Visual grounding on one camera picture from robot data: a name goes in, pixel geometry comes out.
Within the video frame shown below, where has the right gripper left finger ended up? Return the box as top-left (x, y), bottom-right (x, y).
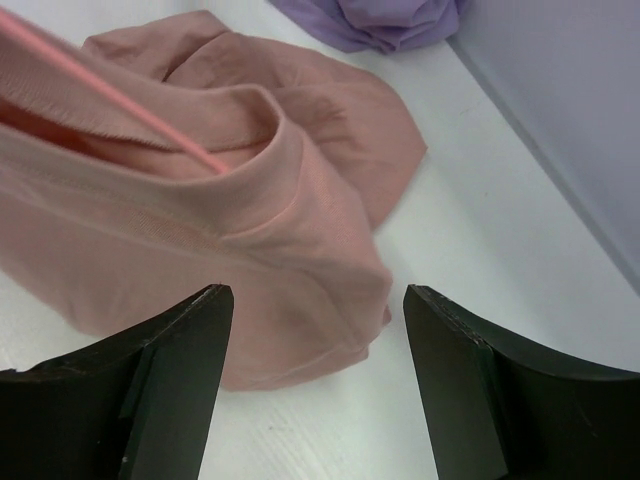
top-left (1, 285), bottom-right (234, 479)

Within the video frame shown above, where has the pink t shirt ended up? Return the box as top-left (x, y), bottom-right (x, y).
top-left (1, 11), bottom-right (427, 391)

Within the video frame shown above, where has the pink wire hanger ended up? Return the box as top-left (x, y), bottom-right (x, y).
top-left (1, 7), bottom-right (230, 175)

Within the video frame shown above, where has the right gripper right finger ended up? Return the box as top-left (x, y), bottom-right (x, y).
top-left (403, 285), bottom-right (639, 480)

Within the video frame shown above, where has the purple t shirt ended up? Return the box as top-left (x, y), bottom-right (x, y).
top-left (270, 0), bottom-right (468, 54)

